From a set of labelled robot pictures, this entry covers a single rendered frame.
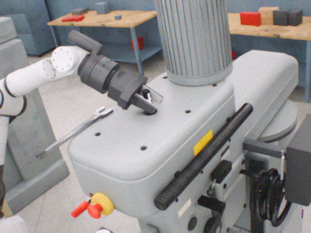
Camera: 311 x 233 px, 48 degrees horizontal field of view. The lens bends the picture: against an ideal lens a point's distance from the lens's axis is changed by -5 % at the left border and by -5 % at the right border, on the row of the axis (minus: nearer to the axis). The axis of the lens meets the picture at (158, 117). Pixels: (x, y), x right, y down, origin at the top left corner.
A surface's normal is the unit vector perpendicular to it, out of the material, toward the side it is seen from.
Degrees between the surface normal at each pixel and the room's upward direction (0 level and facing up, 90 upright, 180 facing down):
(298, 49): 90
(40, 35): 90
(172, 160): 90
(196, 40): 90
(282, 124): 0
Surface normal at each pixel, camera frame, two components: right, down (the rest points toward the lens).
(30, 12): 0.79, 0.18
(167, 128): -0.17, -0.85
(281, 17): -0.64, 0.48
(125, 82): 0.31, -0.70
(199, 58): 0.00, 0.50
